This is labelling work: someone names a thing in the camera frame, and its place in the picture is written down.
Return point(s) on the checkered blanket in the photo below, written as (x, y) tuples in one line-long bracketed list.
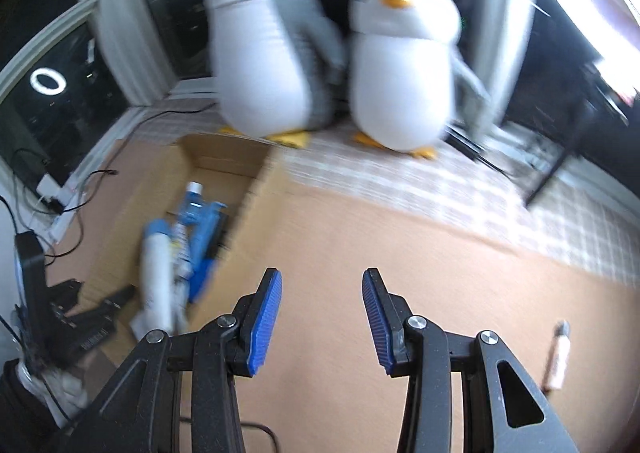
[(400, 193)]

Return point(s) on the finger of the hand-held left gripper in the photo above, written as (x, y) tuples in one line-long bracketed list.
[(65, 294), (119, 303)]

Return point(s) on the blue phone stand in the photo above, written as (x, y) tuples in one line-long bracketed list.
[(205, 243)]

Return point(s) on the small blue packet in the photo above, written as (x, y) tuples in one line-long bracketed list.
[(189, 213)]

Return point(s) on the white power strip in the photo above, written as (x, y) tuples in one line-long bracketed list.
[(60, 193)]

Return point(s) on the black tripod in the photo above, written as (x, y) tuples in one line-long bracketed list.
[(555, 173)]

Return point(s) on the large penguin plush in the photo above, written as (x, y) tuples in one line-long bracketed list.
[(260, 58)]

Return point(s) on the white lotion bottle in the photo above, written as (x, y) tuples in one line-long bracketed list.
[(157, 273)]

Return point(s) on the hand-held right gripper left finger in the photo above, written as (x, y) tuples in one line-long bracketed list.
[(262, 328)]

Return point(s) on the pink tube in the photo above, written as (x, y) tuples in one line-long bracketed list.
[(556, 358)]

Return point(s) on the small penguin plush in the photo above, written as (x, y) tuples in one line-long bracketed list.
[(400, 83)]

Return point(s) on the cardboard box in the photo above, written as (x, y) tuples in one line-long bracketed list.
[(150, 183)]

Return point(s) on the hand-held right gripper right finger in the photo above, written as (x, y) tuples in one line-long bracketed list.
[(377, 323)]

